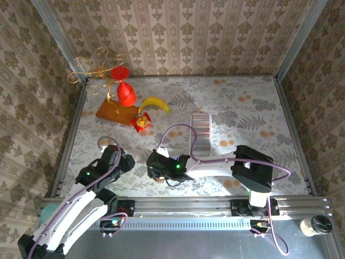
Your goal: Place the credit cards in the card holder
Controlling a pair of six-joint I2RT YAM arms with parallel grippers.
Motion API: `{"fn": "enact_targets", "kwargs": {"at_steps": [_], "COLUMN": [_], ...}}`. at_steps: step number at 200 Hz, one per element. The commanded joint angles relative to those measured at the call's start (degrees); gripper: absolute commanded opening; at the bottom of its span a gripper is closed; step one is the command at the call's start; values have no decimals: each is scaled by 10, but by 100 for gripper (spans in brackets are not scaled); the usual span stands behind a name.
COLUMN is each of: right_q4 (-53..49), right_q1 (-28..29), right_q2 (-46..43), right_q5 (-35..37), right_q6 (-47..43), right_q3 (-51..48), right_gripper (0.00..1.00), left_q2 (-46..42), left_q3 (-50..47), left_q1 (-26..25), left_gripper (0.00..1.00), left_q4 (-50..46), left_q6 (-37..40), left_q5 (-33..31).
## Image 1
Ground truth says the thin black cable loop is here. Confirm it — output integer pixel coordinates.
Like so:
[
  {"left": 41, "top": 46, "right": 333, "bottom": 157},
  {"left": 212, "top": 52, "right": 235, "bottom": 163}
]
[{"left": 164, "top": 176, "right": 184, "bottom": 187}]

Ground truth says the small control board with wires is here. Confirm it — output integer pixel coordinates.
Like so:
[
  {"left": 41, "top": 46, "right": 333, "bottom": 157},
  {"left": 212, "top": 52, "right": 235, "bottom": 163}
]
[
  {"left": 250, "top": 220, "right": 271, "bottom": 238},
  {"left": 99, "top": 219, "right": 125, "bottom": 238}
]

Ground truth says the glass jar with black lid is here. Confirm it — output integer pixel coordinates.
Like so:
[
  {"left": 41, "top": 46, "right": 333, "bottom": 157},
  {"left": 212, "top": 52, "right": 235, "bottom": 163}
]
[{"left": 300, "top": 215, "right": 333, "bottom": 237}]

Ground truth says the teal round object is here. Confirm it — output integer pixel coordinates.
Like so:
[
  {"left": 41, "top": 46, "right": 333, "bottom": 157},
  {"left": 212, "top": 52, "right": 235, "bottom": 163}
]
[{"left": 39, "top": 204, "right": 59, "bottom": 225}]

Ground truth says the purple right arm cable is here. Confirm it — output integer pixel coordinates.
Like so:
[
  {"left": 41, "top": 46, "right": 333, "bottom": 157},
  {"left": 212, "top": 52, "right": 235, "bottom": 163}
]
[{"left": 157, "top": 123, "right": 292, "bottom": 256}]

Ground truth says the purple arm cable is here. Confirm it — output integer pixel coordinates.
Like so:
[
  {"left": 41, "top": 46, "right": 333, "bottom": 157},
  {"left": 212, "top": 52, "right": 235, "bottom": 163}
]
[
  {"left": 26, "top": 136, "right": 127, "bottom": 259},
  {"left": 157, "top": 123, "right": 292, "bottom": 256}
]

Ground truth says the aluminium mounting rail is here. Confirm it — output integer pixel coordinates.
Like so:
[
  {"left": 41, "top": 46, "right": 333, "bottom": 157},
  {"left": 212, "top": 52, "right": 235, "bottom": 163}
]
[{"left": 118, "top": 196, "right": 332, "bottom": 220}]

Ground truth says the metal frame post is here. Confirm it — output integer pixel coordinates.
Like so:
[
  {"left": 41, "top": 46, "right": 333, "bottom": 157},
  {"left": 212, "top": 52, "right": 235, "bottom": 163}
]
[
  {"left": 274, "top": 0, "right": 328, "bottom": 81},
  {"left": 31, "top": 0, "right": 88, "bottom": 81}
]

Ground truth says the yellow banana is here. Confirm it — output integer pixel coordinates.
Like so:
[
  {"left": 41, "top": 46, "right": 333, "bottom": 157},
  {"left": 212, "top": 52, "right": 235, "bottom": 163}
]
[{"left": 137, "top": 96, "right": 172, "bottom": 114}]

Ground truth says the red goblet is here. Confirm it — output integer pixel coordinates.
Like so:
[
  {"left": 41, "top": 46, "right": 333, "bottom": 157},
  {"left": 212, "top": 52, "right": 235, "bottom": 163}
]
[{"left": 109, "top": 66, "right": 137, "bottom": 107}]

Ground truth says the gold wire stand, wooden base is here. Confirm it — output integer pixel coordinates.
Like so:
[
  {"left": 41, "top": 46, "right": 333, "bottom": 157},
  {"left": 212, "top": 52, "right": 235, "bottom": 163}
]
[{"left": 67, "top": 47, "right": 140, "bottom": 126}]

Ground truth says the red snack packet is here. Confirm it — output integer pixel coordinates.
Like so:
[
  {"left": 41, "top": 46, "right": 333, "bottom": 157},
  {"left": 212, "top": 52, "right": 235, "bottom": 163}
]
[{"left": 130, "top": 112, "right": 152, "bottom": 133}]

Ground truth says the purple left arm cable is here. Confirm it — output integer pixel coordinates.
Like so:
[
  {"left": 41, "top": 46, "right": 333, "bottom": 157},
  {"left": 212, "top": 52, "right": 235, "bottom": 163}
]
[{"left": 26, "top": 136, "right": 127, "bottom": 259}]

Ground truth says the slotted grey cable duct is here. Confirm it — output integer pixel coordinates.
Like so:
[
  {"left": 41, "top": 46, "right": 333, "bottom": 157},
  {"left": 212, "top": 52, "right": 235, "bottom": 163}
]
[{"left": 88, "top": 217, "right": 253, "bottom": 230}]

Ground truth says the metal table side rail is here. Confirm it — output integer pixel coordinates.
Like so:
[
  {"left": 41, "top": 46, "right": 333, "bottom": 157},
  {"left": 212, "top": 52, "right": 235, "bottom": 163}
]
[
  {"left": 273, "top": 77, "right": 318, "bottom": 196},
  {"left": 51, "top": 78, "right": 88, "bottom": 195}
]

